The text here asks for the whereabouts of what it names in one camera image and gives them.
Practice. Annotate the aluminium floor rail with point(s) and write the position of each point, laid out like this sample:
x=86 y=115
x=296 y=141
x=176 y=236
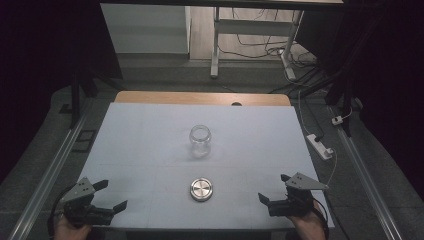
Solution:
x=46 y=181
x=366 y=176

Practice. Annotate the small white adapter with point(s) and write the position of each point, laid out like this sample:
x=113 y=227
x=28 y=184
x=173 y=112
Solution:
x=337 y=120

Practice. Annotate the clear glass jar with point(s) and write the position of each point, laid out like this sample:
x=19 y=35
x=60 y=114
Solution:
x=200 y=143

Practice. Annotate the white cabinet panel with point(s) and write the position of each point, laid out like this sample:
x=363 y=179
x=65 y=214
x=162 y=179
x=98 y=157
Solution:
x=146 y=30

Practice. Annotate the white desk frame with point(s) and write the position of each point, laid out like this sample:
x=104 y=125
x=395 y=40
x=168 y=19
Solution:
x=253 y=27

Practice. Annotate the white power strip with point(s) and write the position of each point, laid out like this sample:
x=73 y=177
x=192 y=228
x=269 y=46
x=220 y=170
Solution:
x=319 y=146

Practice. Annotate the person's right hand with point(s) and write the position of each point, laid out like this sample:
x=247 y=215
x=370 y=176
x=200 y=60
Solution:
x=308 y=226

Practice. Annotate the round silver metal lid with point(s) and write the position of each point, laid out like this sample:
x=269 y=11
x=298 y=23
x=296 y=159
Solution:
x=201 y=189

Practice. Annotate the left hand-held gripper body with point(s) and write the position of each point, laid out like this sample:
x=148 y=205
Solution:
x=80 y=191

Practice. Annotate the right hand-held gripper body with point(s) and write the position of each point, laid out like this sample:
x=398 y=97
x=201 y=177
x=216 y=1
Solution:
x=293 y=205

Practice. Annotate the person's left hand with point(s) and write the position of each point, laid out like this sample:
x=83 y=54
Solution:
x=68 y=232

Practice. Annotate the black metal stand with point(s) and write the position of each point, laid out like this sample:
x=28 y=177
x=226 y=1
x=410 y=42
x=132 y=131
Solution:
x=346 y=100
x=75 y=100

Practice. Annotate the light blue table mat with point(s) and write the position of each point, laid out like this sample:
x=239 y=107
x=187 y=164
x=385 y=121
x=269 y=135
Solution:
x=150 y=140

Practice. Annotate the black rectangular floor frame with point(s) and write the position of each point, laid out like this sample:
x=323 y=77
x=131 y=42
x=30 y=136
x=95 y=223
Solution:
x=77 y=144

